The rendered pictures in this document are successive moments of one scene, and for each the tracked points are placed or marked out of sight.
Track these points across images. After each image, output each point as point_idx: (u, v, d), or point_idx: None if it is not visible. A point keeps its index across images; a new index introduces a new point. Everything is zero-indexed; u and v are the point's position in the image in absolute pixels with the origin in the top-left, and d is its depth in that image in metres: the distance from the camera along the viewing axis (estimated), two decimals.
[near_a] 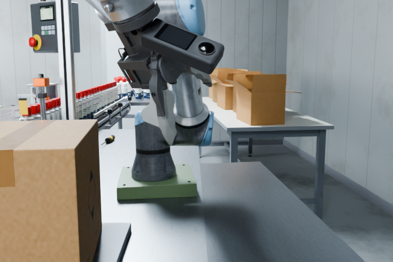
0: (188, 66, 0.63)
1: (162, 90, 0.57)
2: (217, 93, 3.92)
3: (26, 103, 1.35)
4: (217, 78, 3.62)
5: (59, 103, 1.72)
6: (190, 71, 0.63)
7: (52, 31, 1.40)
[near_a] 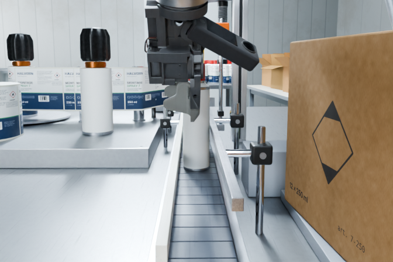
0: None
1: (200, 88, 0.58)
2: (283, 77, 3.67)
3: None
4: (289, 60, 3.37)
5: None
6: None
7: None
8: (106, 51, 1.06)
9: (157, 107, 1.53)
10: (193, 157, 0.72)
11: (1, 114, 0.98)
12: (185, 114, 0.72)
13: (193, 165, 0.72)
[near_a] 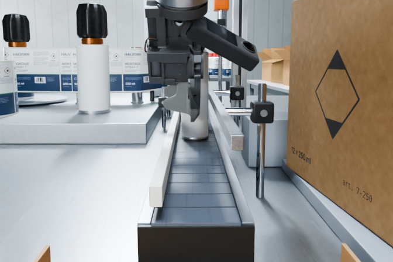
0: None
1: (200, 88, 0.58)
2: (283, 71, 3.64)
3: None
4: (289, 53, 3.35)
5: None
6: None
7: None
8: (103, 27, 1.03)
9: (155, 92, 1.51)
10: (192, 125, 0.69)
11: None
12: None
13: (191, 134, 0.70)
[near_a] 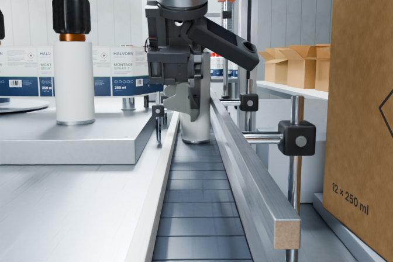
0: None
1: (200, 88, 0.58)
2: (288, 71, 3.47)
3: None
4: (295, 52, 3.17)
5: None
6: None
7: None
8: (84, 21, 0.85)
9: (151, 96, 1.33)
10: (192, 127, 0.67)
11: None
12: None
13: (191, 137, 0.67)
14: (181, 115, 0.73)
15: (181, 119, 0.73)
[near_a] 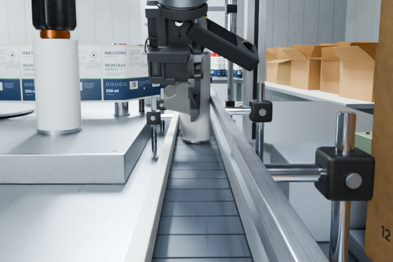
0: None
1: (200, 88, 0.58)
2: (291, 72, 3.36)
3: None
4: (298, 52, 3.06)
5: None
6: None
7: None
8: (68, 15, 0.74)
9: (147, 99, 1.22)
10: (192, 127, 0.67)
11: None
12: None
13: (191, 137, 0.67)
14: (181, 115, 0.73)
15: (181, 119, 0.73)
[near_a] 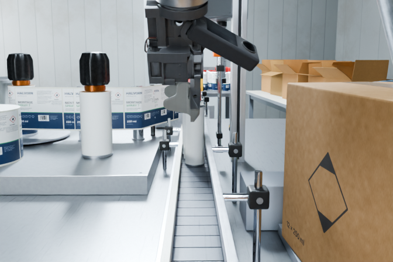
0: None
1: (200, 88, 0.58)
2: (283, 84, 3.67)
3: None
4: (288, 68, 3.38)
5: None
6: None
7: None
8: (105, 75, 1.06)
9: None
10: (192, 156, 0.99)
11: (1, 140, 0.99)
12: (185, 124, 0.99)
13: (191, 162, 0.99)
14: (183, 145, 1.05)
15: (184, 148, 1.05)
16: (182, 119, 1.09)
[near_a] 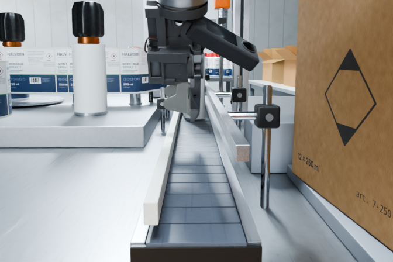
0: None
1: (200, 88, 0.58)
2: (285, 71, 3.61)
3: None
4: (290, 52, 3.31)
5: None
6: None
7: None
8: (99, 26, 0.99)
9: (154, 92, 1.47)
10: None
11: None
12: None
13: None
14: None
15: None
16: None
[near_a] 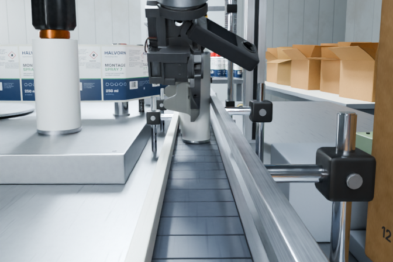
0: None
1: (200, 88, 0.58)
2: (292, 72, 3.35)
3: None
4: (298, 52, 3.06)
5: None
6: None
7: None
8: (68, 15, 0.74)
9: (147, 99, 1.22)
10: (192, 127, 0.67)
11: None
12: None
13: (191, 137, 0.67)
14: (181, 115, 0.73)
15: (181, 119, 0.73)
16: None
